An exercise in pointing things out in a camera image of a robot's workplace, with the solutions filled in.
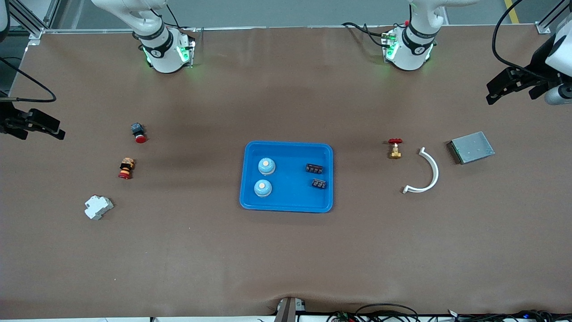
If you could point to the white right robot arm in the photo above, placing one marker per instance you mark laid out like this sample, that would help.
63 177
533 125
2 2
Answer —
163 49

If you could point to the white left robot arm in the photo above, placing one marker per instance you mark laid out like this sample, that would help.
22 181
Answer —
409 49

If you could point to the aluminium frame strut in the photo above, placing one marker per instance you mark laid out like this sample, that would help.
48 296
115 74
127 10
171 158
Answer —
554 14
27 20

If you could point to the white circuit breaker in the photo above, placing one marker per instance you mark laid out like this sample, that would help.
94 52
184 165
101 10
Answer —
98 207

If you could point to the red push button black switch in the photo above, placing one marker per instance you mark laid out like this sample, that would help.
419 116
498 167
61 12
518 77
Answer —
140 138

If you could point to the blue plastic tray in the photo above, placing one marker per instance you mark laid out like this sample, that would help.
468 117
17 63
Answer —
295 192

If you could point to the white curved plastic clamp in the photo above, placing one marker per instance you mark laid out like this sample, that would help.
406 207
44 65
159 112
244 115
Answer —
436 173

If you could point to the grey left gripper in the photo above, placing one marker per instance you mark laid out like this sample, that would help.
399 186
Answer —
539 62

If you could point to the red emergency stop orange switch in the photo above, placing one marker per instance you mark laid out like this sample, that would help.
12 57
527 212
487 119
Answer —
126 169

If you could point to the black terminal block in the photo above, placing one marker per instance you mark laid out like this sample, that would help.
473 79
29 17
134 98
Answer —
314 168

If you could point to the brown table mat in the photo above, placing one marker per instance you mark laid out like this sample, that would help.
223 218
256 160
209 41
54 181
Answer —
286 259

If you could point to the grey metal box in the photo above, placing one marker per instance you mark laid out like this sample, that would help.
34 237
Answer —
473 148

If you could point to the grey metal table bracket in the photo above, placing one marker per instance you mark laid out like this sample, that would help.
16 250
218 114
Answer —
288 311

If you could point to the blue call bell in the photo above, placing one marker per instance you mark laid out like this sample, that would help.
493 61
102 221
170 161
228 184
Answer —
262 188
267 166

